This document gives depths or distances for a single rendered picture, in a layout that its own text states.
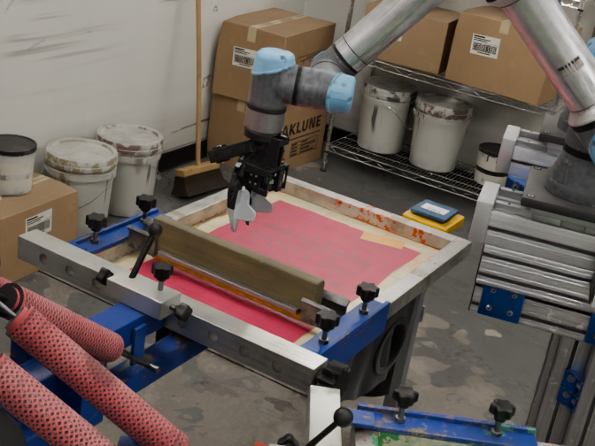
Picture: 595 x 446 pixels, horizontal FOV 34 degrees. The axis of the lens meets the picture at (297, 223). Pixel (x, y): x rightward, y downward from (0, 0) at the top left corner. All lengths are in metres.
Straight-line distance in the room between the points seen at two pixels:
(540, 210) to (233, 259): 0.62
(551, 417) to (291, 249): 0.76
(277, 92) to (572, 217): 0.63
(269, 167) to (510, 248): 0.54
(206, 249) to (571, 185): 0.74
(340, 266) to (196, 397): 1.31
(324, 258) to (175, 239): 0.38
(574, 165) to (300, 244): 0.67
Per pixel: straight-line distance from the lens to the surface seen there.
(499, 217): 2.05
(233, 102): 5.37
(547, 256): 2.07
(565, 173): 2.04
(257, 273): 1.97
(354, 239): 2.39
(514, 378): 3.93
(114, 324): 1.71
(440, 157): 5.41
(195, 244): 2.04
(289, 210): 2.49
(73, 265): 1.92
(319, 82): 1.82
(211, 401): 3.41
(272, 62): 1.81
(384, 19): 1.91
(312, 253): 2.27
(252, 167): 1.87
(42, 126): 4.50
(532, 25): 1.80
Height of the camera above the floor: 1.90
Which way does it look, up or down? 23 degrees down
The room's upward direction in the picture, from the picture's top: 9 degrees clockwise
